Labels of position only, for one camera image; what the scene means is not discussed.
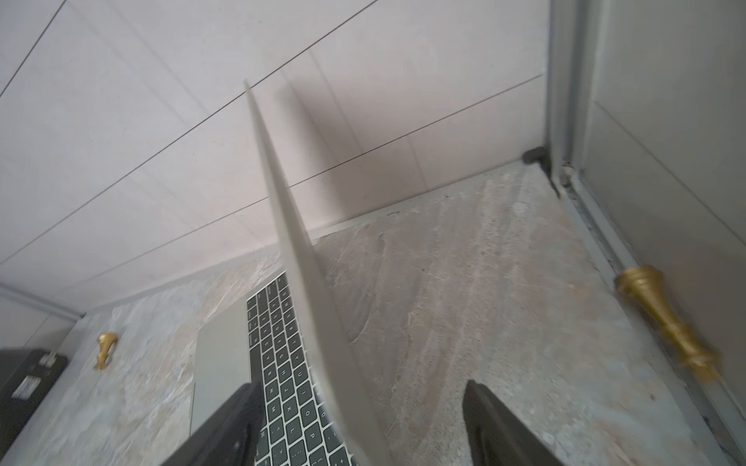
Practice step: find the corner aluminium post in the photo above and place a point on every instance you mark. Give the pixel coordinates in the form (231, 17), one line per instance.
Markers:
(574, 38)
(32, 301)

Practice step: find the gold chess piece centre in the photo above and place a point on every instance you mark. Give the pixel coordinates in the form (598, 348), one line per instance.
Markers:
(105, 341)

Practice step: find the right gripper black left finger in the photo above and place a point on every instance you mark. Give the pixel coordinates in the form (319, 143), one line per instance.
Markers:
(230, 436)

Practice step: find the silver laptop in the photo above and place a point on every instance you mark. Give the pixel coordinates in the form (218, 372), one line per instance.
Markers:
(287, 334)

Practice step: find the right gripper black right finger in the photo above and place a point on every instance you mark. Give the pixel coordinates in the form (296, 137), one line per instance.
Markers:
(496, 436)

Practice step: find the black closed case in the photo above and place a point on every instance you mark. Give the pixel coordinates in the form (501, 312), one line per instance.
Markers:
(27, 377)

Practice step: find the left corner aluminium post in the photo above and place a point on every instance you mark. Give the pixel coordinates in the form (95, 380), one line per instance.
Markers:
(32, 301)

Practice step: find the gold chess piece right wall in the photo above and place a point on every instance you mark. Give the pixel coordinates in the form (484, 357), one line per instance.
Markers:
(645, 286)

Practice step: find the right corner aluminium post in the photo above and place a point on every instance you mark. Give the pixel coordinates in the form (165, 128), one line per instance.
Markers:
(574, 38)

